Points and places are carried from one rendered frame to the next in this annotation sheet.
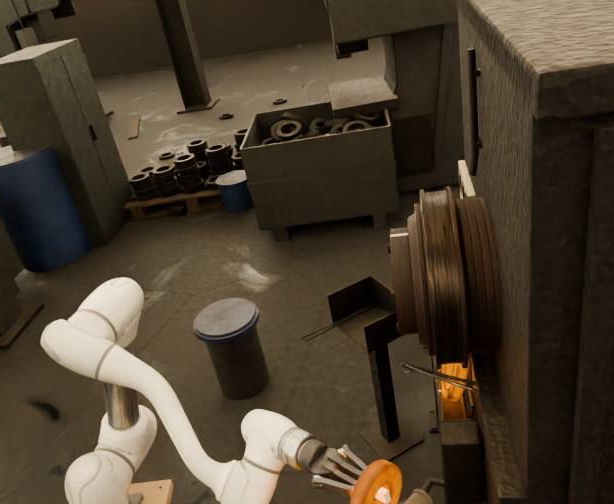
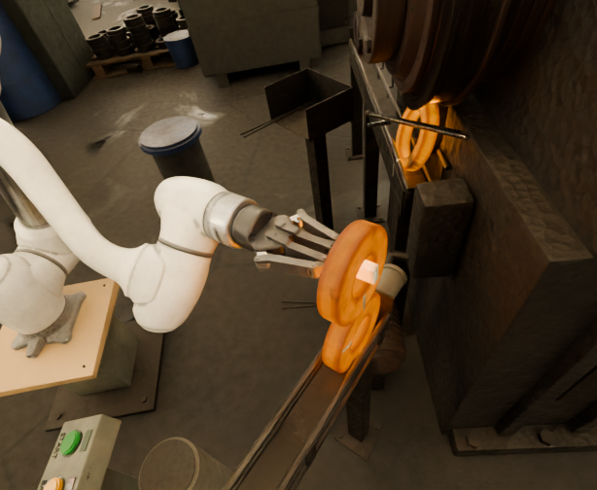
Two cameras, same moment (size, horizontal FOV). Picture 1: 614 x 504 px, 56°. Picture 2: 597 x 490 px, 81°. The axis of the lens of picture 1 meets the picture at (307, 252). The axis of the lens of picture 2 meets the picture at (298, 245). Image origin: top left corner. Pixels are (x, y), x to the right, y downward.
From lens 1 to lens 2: 0.89 m
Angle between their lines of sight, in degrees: 18
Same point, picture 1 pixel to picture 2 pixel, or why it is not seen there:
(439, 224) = not seen: outside the picture
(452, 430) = (434, 190)
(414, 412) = (343, 209)
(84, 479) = not seen: outside the picture
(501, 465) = (537, 218)
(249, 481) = (166, 268)
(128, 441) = (48, 240)
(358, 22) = not seen: outside the picture
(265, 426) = (183, 192)
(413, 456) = not seen: hidden behind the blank
